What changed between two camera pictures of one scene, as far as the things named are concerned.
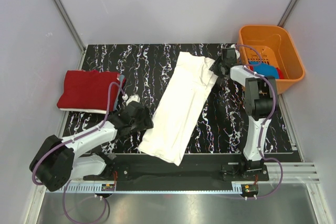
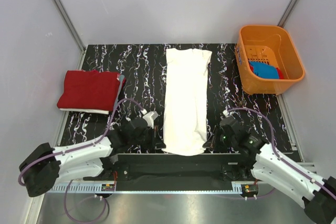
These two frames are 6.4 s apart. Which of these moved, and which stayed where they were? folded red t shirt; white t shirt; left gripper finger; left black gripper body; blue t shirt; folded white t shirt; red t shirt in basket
Moved: left black gripper body; left gripper finger; white t shirt
Stayed: folded white t shirt; red t shirt in basket; folded red t shirt; blue t shirt
